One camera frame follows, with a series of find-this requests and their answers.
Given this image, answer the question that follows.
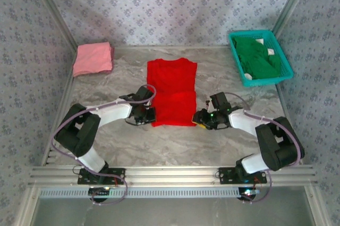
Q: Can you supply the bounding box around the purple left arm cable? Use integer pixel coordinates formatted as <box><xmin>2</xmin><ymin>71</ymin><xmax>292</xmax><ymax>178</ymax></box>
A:
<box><xmin>52</xmin><ymin>85</ymin><xmax>157</xmax><ymax>206</ymax></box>

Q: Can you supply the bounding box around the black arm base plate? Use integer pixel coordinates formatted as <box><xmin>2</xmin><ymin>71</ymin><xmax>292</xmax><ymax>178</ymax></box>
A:
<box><xmin>219</xmin><ymin>166</ymin><xmax>268</xmax><ymax>185</ymax></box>
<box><xmin>78</xmin><ymin>167</ymin><xmax>126</xmax><ymax>186</ymax></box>

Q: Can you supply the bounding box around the green t-shirt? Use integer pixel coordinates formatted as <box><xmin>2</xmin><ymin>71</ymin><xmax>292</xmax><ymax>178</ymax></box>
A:
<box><xmin>232</xmin><ymin>36</ymin><xmax>282</xmax><ymax>80</ymax></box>

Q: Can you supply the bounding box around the pink folded t-shirt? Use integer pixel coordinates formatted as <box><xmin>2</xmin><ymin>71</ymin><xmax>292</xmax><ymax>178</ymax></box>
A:
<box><xmin>73</xmin><ymin>41</ymin><xmax>112</xmax><ymax>77</ymax></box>

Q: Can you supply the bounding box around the aluminium frame post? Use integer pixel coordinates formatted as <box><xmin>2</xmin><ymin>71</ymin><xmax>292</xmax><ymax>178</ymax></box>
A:
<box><xmin>26</xmin><ymin>0</ymin><xmax>79</xmax><ymax>48</ymax></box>
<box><xmin>273</xmin><ymin>0</ymin><xmax>317</xmax><ymax>38</ymax></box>

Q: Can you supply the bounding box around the red t-shirt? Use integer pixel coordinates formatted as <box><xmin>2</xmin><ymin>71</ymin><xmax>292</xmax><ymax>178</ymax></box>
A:
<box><xmin>147</xmin><ymin>57</ymin><xmax>198</xmax><ymax>128</ymax></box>

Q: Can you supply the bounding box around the teal plastic basket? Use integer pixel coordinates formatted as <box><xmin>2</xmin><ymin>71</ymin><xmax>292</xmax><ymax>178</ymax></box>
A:
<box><xmin>228</xmin><ymin>29</ymin><xmax>294</xmax><ymax>88</ymax></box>

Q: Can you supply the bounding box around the aluminium mounting rail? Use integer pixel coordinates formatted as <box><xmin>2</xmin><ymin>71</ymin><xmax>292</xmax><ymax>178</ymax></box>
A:
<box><xmin>28</xmin><ymin>165</ymin><xmax>318</xmax><ymax>187</ymax></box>

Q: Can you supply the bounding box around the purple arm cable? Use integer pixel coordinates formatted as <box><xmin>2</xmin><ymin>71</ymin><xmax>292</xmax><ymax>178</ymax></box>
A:
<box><xmin>52</xmin><ymin>85</ymin><xmax>157</xmax><ymax>206</ymax></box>
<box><xmin>224</xmin><ymin>92</ymin><xmax>305</xmax><ymax>204</ymax></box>

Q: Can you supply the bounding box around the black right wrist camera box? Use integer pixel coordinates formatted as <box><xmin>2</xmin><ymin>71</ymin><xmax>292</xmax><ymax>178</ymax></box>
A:
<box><xmin>209</xmin><ymin>92</ymin><xmax>231</xmax><ymax>110</ymax></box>

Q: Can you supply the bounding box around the black electronics module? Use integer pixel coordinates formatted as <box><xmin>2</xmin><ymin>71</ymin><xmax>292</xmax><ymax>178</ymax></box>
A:
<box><xmin>239</xmin><ymin>187</ymin><xmax>262</xmax><ymax>202</ymax></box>
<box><xmin>89</xmin><ymin>186</ymin><xmax>112</xmax><ymax>203</ymax></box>

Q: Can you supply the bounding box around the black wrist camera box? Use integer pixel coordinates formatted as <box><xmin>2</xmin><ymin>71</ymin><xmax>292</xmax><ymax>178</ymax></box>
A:
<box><xmin>209</xmin><ymin>92</ymin><xmax>231</xmax><ymax>110</ymax></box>
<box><xmin>135</xmin><ymin>87</ymin><xmax>155</xmax><ymax>104</ymax></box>

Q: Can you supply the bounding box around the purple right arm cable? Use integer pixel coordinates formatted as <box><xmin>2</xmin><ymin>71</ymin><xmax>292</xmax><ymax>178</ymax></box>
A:
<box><xmin>224</xmin><ymin>92</ymin><xmax>305</xmax><ymax>204</ymax></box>

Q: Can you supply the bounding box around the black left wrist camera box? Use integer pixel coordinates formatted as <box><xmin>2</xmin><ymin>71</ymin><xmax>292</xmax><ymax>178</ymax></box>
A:
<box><xmin>135</xmin><ymin>87</ymin><xmax>155</xmax><ymax>104</ymax></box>

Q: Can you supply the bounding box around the grey slotted cable duct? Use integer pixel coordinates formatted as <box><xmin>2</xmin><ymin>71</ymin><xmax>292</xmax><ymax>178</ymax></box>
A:
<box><xmin>39</xmin><ymin>186</ymin><xmax>262</xmax><ymax>199</ymax></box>

